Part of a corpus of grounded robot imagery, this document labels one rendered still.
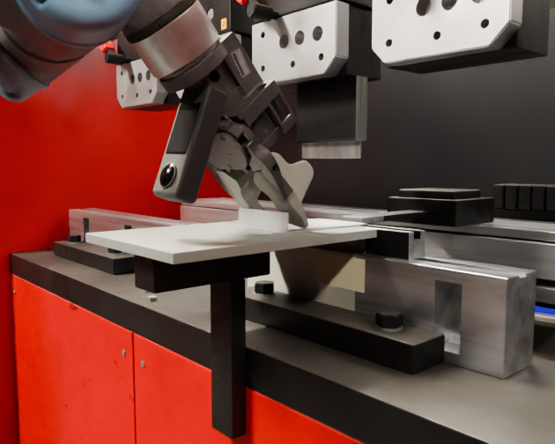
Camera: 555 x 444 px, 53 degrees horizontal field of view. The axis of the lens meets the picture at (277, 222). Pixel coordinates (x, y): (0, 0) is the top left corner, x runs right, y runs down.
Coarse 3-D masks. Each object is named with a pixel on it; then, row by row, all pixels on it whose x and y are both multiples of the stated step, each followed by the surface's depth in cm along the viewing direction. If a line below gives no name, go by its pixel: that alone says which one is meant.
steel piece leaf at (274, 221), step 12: (240, 216) 65; (252, 216) 63; (264, 216) 61; (276, 216) 60; (288, 216) 59; (252, 228) 63; (264, 228) 62; (276, 228) 60; (288, 228) 59; (300, 228) 61; (312, 228) 61; (324, 228) 62
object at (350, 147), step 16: (336, 80) 67; (352, 80) 65; (304, 96) 71; (320, 96) 69; (336, 96) 67; (352, 96) 65; (304, 112) 71; (320, 112) 69; (336, 112) 67; (352, 112) 65; (304, 128) 72; (320, 128) 70; (336, 128) 68; (352, 128) 66; (304, 144) 73; (320, 144) 71; (336, 144) 69; (352, 144) 67
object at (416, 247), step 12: (384, 228) 63; (396, 228) 64; (408, 228) 63; (372, 240) 64; (384, 240) 62; (396, 240) 61; (408, 240) 60; (420, 240) 62; (372, 252) 64; (384, 252) 63; (396, 252) 61; (408, 252) 60; (420, 252) 62
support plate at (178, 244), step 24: (96, 240) 57; (120, 240) 53; (144, 240) 53; (168, 240) 53; (192, 240) 53; (216, 240) 53; (240, 240) 53; (264, 240) 53; (288, 240) 54; (312, 240) 56; (336, 240) 59
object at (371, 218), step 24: (408, 192) 85; (432, 192) 82; (456, 192) 80; (480, 192) 84; (360, 216) 73; (384, 216) 74; (408, 216) 78; (432, 216) 81; (456, 216) 78; (480, 216) 82
